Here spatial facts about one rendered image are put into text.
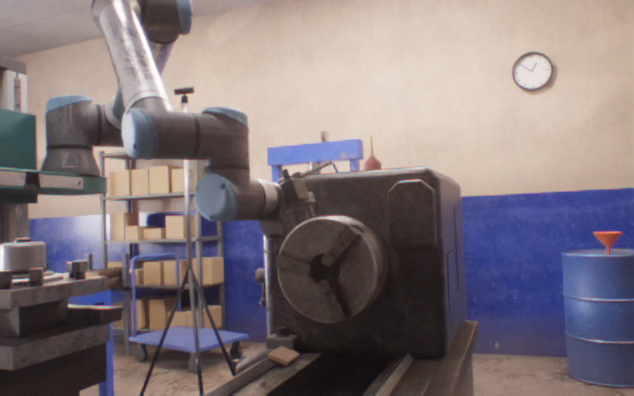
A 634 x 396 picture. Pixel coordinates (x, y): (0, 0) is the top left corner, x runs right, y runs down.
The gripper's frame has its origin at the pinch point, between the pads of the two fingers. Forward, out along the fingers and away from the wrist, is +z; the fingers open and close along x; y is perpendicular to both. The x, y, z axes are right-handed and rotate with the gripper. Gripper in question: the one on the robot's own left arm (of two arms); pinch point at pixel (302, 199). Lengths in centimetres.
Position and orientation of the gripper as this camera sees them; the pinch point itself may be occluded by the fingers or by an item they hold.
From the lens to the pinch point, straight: 128.0
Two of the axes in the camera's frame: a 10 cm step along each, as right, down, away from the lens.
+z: 5.0, 0.1, 8.7
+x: -8.1, 3.7, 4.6
